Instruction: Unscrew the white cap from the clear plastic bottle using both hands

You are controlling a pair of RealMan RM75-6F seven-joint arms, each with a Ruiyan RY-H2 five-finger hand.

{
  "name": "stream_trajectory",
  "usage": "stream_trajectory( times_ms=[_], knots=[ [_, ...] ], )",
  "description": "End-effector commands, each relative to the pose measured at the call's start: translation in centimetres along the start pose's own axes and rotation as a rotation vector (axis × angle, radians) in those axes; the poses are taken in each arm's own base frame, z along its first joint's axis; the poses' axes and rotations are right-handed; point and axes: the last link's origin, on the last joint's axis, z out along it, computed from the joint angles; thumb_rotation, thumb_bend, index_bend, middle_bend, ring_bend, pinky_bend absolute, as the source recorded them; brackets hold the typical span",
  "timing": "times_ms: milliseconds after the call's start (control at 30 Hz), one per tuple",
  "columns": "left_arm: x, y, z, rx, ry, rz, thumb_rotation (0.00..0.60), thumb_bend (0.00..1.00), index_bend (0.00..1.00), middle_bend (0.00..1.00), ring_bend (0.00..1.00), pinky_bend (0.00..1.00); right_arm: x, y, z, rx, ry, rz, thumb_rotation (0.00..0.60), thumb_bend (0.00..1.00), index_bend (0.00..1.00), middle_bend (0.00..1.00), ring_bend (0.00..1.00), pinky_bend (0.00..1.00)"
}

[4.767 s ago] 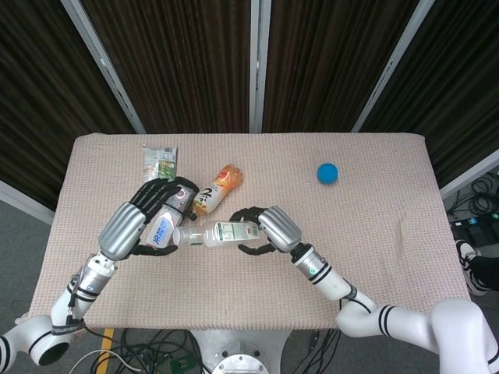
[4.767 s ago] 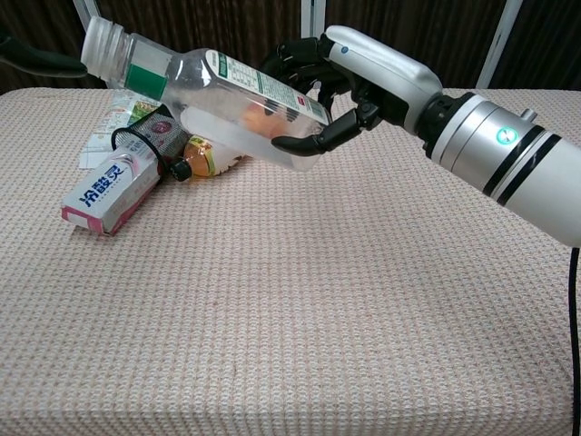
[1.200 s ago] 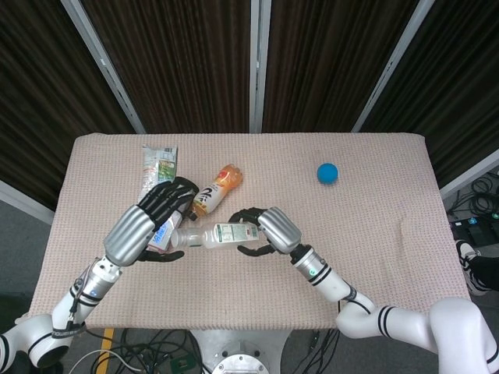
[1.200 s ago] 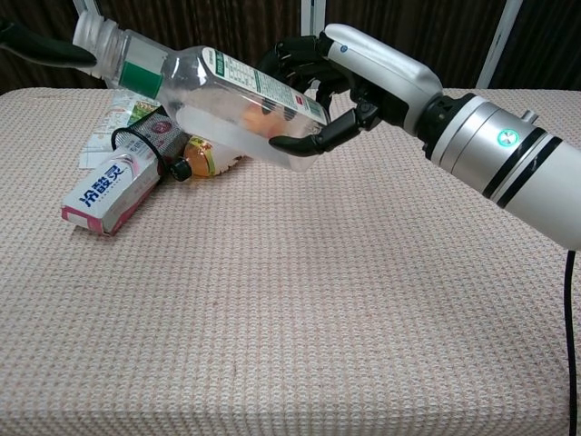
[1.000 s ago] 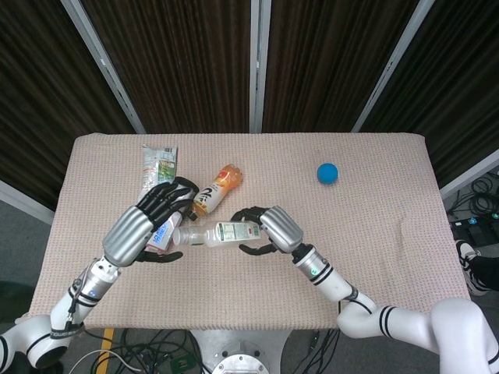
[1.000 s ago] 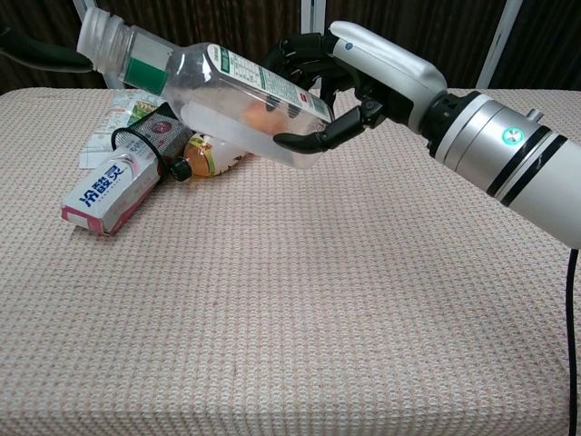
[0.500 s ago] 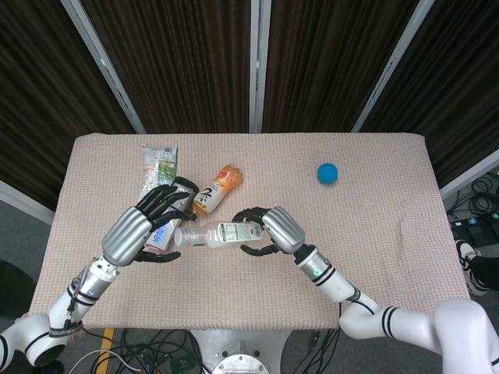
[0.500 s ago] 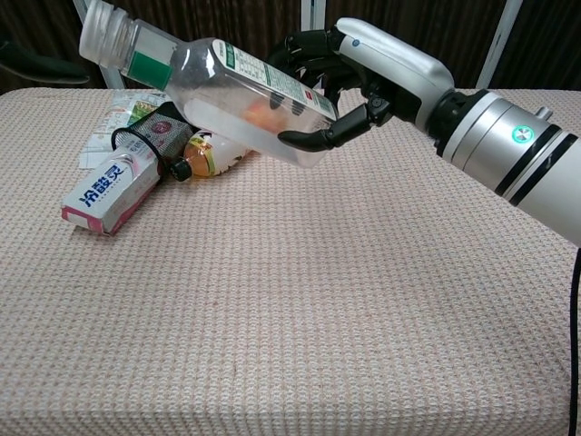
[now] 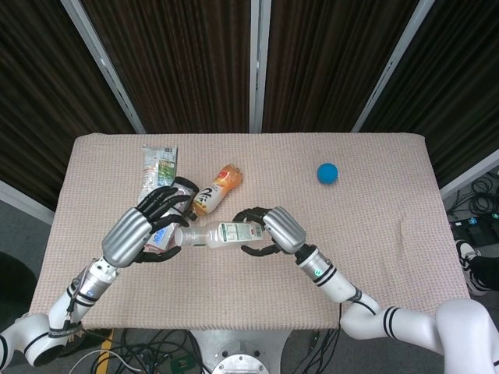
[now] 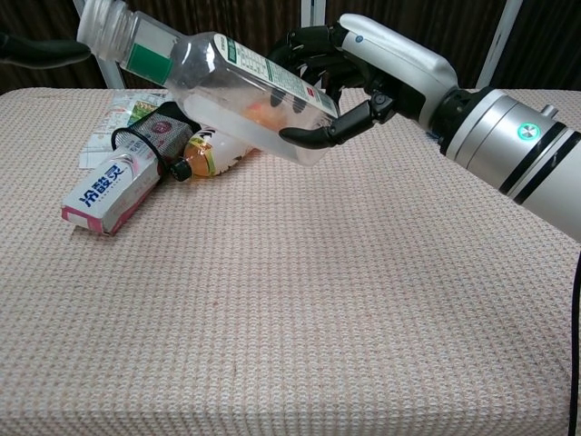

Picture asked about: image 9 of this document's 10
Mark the white green snack packet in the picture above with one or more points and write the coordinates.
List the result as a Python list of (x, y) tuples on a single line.
[(158, 163)]

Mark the orange drink bottle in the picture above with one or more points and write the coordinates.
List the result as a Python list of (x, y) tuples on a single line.
[(216, 191)]

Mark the black white sneaker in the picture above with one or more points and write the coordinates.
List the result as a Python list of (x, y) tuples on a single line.
[(466, 253)]

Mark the clear plastic bottle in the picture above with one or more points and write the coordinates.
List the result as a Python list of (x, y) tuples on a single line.
[(222, 235)]

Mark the black trouser leg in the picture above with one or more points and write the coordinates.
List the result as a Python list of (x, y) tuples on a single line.
[(487, 270)]

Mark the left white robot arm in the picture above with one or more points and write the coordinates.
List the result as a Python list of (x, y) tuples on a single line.
[(54, 315)]

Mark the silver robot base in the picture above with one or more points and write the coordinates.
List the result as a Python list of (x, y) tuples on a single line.
[(241, 358)]

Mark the black round can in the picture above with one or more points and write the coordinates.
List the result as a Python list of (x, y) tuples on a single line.
[(185, 186)]

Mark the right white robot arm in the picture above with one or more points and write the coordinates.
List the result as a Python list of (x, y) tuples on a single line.
[(397, 323)]

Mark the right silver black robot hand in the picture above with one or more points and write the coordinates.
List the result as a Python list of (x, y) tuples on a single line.
[(284, 231)]

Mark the dark brown divider panel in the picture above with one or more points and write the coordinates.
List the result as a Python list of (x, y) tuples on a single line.
[(327, 66), (39, 97), (183, 66), (456, 89)]

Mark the black power box green lights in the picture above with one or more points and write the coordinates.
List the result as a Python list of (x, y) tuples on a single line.
[(473, 228)]

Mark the blue ball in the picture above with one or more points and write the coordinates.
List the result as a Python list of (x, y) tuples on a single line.
[(328, 174)]

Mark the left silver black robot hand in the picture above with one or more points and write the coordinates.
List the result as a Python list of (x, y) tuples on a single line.
[(124, 237)]

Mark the green circuit board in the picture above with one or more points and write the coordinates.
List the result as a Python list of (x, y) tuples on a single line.
[(181, 365)]

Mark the pink woven table cloth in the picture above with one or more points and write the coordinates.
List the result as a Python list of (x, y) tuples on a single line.
[(234, 292)]

